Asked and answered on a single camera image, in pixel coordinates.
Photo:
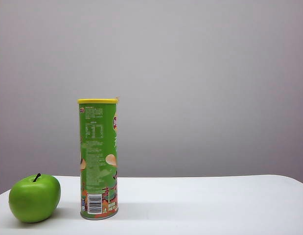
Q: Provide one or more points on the green chips can yellow lid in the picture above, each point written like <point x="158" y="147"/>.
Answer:
<point x="98" y="159"/>

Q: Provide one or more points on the green apple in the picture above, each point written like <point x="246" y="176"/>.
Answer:
<point x="33" y="199"/>

